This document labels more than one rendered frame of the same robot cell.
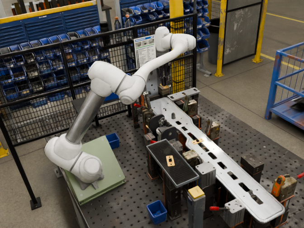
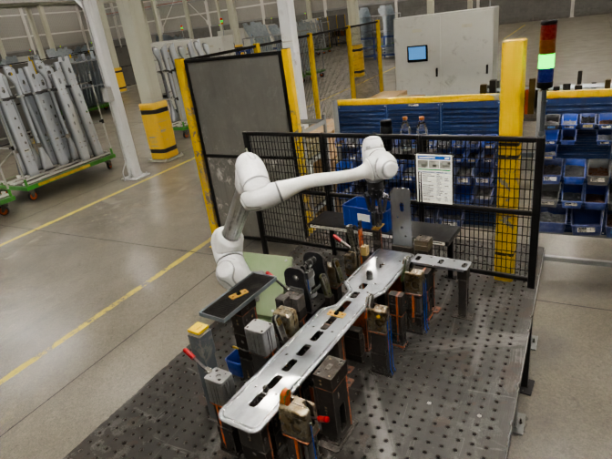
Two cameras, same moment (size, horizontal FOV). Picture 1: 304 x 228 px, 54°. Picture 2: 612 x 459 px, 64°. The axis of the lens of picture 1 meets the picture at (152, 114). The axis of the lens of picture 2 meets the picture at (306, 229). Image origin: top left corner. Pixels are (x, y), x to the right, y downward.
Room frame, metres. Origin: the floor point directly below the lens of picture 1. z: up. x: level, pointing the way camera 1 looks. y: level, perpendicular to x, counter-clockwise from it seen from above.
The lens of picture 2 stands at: (0.56, -1.85, 2.22)
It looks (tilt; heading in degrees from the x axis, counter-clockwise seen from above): 23 degrees down; 59
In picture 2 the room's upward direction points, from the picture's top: 8 degrees counter-clockwise
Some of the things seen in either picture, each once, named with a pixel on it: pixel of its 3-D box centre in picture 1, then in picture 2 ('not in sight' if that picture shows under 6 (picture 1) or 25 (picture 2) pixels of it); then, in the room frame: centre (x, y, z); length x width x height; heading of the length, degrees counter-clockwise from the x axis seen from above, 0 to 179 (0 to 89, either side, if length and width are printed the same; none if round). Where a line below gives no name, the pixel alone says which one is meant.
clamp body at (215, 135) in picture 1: (212, 142); (380, 340); (1.71, -0.44, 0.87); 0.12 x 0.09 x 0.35; 113
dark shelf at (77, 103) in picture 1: (123, 93); (380, 227); (2.33, 0.24, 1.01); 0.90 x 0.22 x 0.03; 113
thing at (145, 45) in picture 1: (145, 51); (434, 178); (2.56, 0.01, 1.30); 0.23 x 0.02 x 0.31; 113
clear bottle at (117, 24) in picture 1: (117, 28); (405, 133); (2.57, 0.23, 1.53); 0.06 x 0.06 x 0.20
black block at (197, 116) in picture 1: (196, 131); (398, 319); (1.91, -0.35, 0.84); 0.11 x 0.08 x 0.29; 113
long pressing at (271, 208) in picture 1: (200, 143); (335, 318); (1.57, -0.31, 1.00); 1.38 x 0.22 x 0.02; 23
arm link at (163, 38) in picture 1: (163, 38); (373, 153); (2.01, -0.13, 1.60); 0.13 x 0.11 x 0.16; 67
